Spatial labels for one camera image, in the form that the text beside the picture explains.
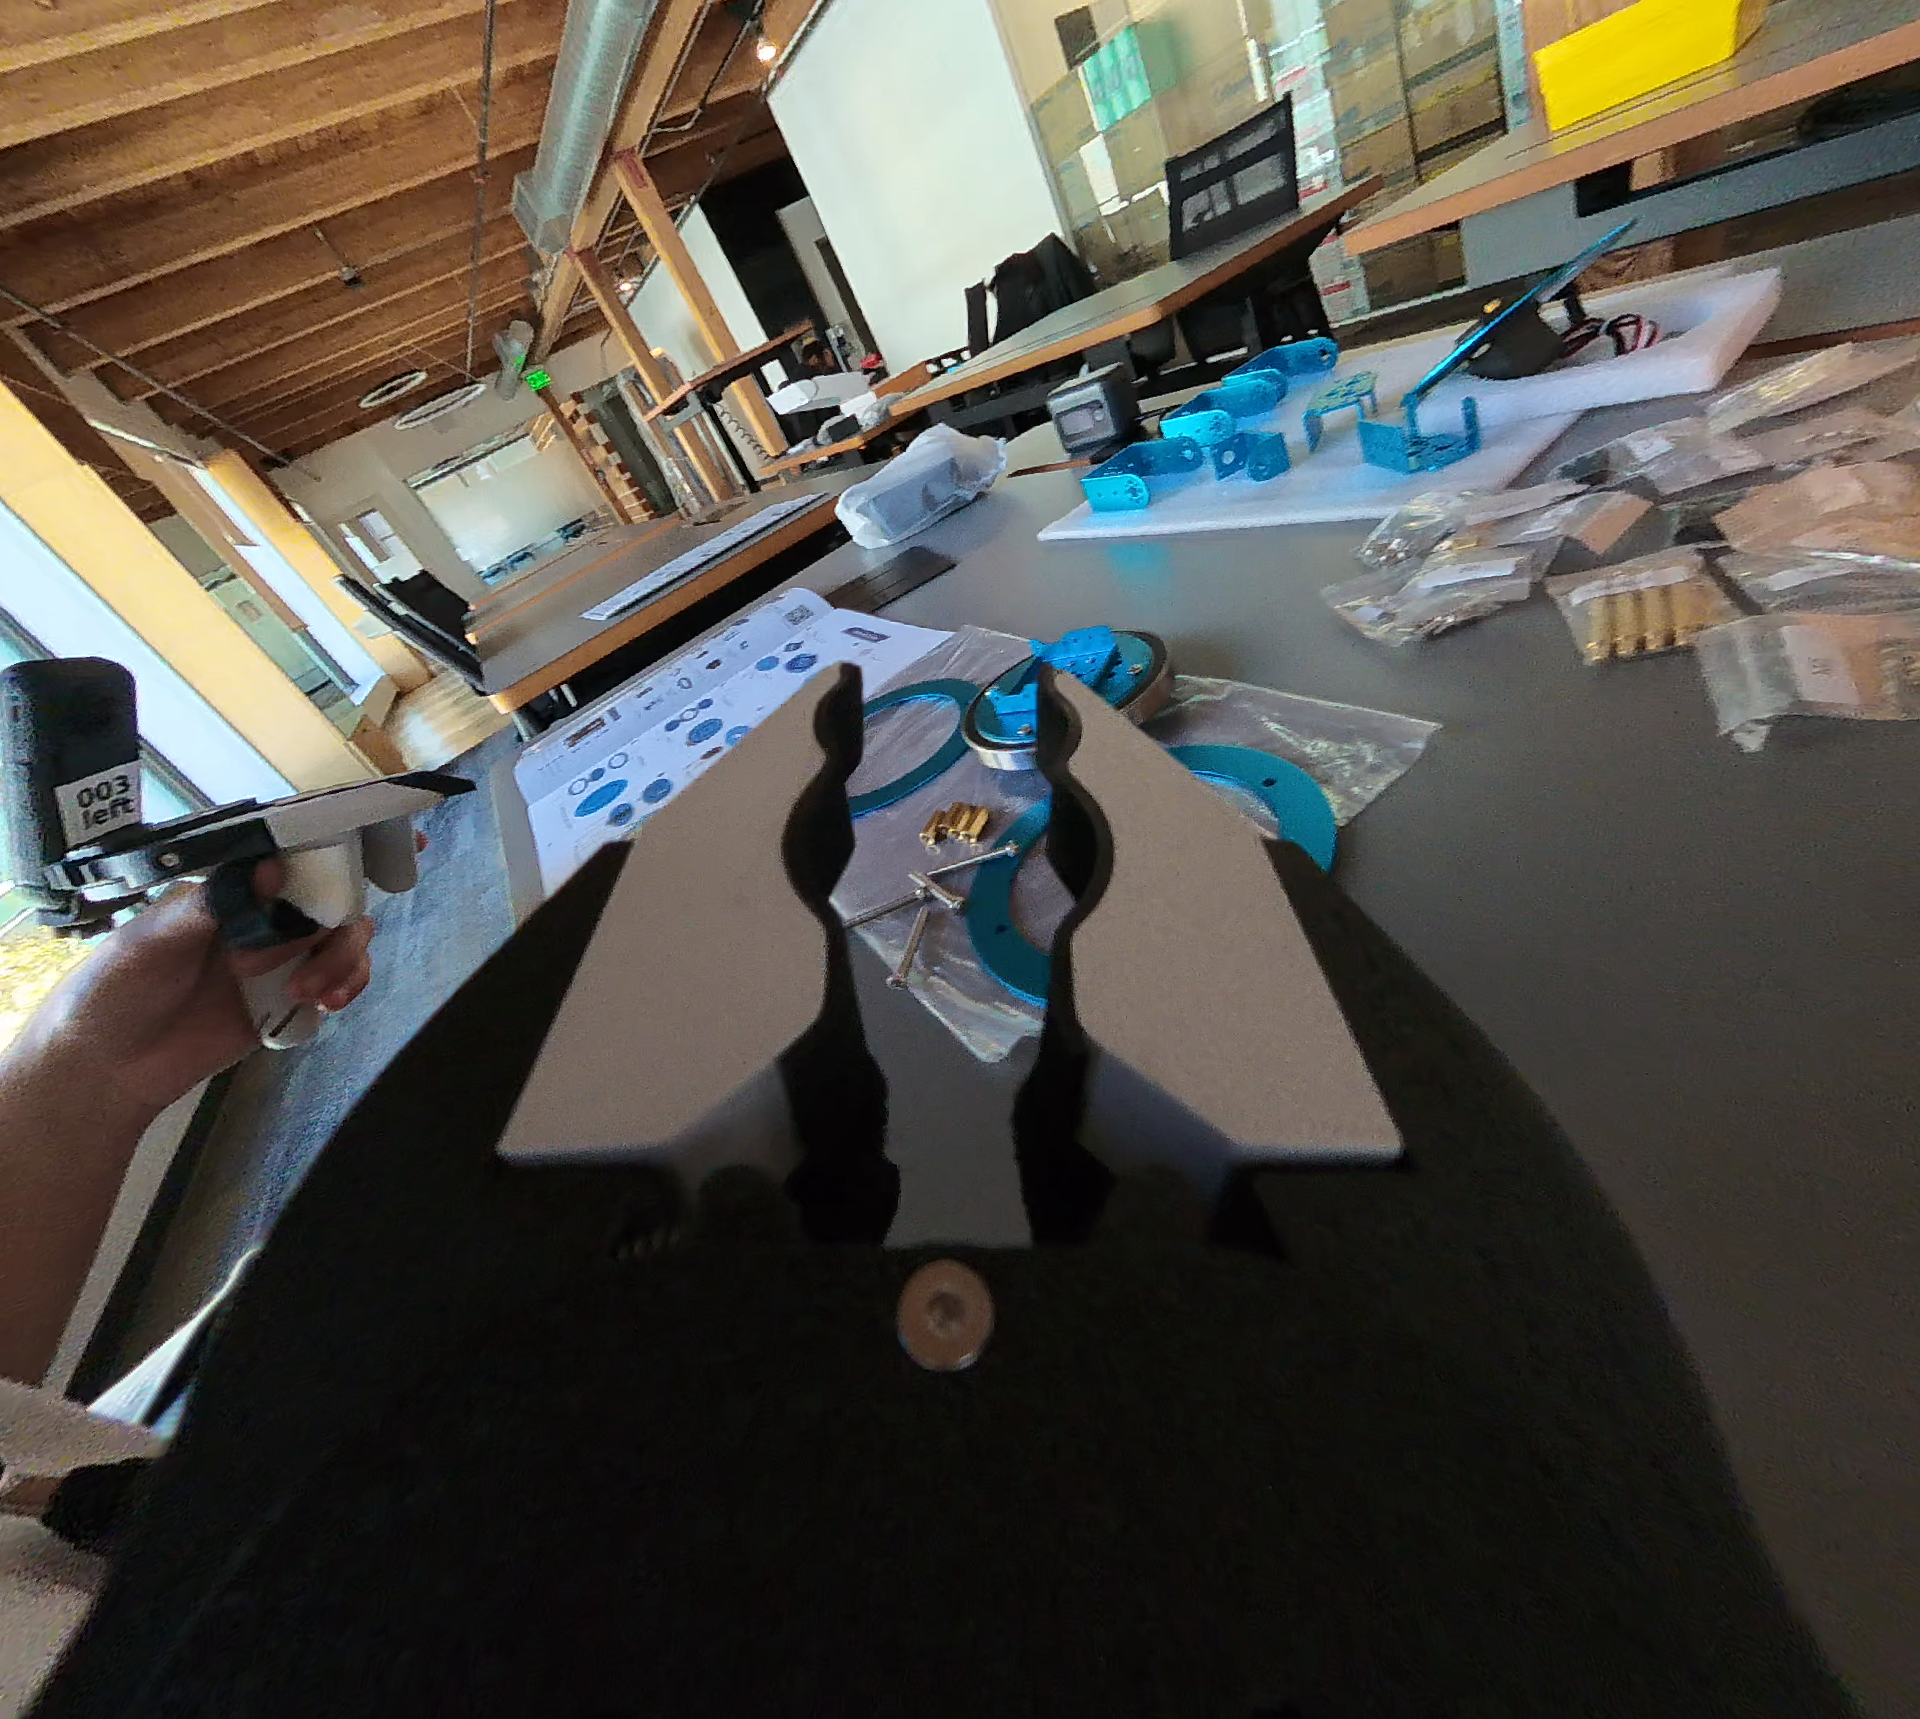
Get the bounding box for teal metal ring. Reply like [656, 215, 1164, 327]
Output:
[850, 684, 978, 822]
[960, 746, 1337, 1007]

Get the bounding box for round blue plate with servo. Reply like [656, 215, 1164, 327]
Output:
[1411, 217, 1648, 402]

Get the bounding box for wide blue U bracket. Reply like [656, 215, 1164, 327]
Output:
[1358, 390, 1490, 481]

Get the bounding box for shelves of cardboard boxes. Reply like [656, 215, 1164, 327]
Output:
[1035, 0, 1518, 295]

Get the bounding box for large window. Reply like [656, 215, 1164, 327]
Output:
[0, 496, 356, 1002]

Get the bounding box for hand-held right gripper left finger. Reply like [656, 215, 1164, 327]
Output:
[498, 661, 903, 1248]

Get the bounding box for white foam sheet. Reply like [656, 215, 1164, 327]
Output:
[1038, 267, 1783, 543]

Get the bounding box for yellow plastic bin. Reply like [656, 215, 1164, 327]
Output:
[1532, 0, 1790, 133]

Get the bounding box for blue flat-top bracket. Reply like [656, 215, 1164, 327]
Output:
[1303, 370, 1392, 450]

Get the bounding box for round bearing with blue bracket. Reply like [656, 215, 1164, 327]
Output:
[963, 624, 1176, 768]

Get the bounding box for grey desk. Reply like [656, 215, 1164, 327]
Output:
[488, 234, 1920, 1719]

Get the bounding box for person's left hand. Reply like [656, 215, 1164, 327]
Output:
[31, 891, 377, 1125]

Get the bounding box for wood-edged desk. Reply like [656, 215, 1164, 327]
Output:
[467, 481, 879, 721]
[876, 172, 1385, 429]
[1342, 0, 1920, 257]

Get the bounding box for black office chair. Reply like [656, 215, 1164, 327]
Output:
[1161, 95, 1303, 261]
[963, 234, 1109, 359]

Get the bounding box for pile of small hardware bags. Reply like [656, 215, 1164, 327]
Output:
[1320, 338, 1920, 754]

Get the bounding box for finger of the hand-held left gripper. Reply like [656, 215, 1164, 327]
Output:
[255, 771, 480, 896]

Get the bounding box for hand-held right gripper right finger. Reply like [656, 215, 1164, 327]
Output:
[1013, 661, 1405, 1248]

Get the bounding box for person's left forearm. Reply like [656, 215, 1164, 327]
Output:
[0, 986, 227, 1383]

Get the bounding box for black digital device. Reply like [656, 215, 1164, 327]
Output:
[1044, 365, 1151, 461]

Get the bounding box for assembly manual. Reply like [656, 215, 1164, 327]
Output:
[515, 585, 933, 896]

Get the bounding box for large clear plastic bag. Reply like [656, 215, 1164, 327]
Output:
[841, 670, 1443, 1068]

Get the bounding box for plastic-wrapped grey device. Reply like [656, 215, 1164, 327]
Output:
[834, 428, 1009, 550]

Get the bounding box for black flat pad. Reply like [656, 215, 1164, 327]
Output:
[830, 553, 960, 609]

